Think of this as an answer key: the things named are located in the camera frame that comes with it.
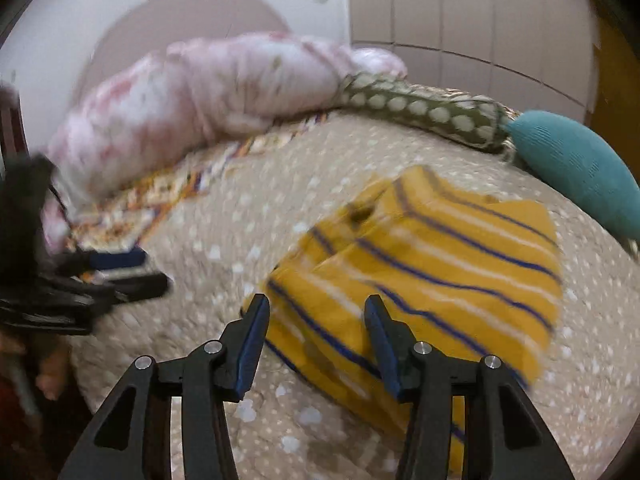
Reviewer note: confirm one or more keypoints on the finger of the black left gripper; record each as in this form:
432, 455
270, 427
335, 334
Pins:
84, 261
104, 296

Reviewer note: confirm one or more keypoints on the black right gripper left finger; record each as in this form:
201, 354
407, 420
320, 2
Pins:
243, 340

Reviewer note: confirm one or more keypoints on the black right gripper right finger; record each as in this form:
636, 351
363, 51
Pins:
392, 342

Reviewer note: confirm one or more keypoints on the yellow striped knit sweater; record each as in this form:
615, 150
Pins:
468, 273

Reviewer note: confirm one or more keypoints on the left hand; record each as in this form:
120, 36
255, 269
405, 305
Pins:
52, 355

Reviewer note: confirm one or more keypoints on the geometric patterned orange blanket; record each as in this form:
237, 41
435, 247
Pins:
128, 217

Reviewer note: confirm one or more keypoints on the beige dotted quilt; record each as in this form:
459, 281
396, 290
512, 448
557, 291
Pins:
219, 246

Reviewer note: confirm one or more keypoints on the pink floral comforter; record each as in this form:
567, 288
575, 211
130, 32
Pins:
193, 93

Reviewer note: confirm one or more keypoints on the olive polka dot bolster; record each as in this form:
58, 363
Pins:
475, 121

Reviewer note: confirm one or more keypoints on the teal cushion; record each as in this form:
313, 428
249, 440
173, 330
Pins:
580, 165

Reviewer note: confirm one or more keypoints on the pink round headboard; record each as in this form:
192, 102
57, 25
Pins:
155, 24

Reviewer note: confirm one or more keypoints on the brown wooden door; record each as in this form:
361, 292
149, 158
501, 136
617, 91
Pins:
616, 112

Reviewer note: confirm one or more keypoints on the white wardrobe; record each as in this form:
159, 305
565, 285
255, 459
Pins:
527, 54

